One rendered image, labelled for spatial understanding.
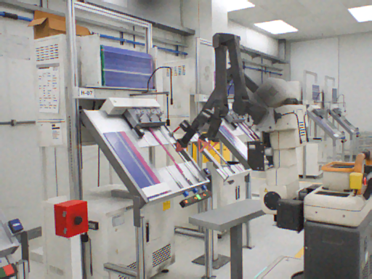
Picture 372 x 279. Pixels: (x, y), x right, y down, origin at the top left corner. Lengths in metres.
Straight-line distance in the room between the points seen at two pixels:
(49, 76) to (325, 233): 1.88
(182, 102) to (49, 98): 1.46
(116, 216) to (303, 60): 8.31
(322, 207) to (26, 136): 2.90
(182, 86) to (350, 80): 6.66
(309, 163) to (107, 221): 5.00
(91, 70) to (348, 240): 1.74
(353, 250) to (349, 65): 8.21
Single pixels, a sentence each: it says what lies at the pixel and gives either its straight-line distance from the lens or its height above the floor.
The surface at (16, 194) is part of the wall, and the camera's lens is 3.88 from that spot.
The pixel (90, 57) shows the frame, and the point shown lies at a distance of 2.47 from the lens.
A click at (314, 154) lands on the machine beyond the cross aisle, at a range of 6.79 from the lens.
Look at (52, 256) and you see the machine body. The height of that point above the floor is 0.24.
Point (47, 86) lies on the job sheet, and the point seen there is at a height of 1.40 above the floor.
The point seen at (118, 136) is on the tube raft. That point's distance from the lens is 2.34.
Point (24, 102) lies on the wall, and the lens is 3.89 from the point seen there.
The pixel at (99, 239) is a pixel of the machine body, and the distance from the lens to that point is 2.40.
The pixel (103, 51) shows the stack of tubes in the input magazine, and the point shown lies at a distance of 2.48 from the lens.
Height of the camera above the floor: 1.21
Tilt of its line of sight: 5 degrees down
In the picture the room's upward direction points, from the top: 1 degrees counter-clockwise
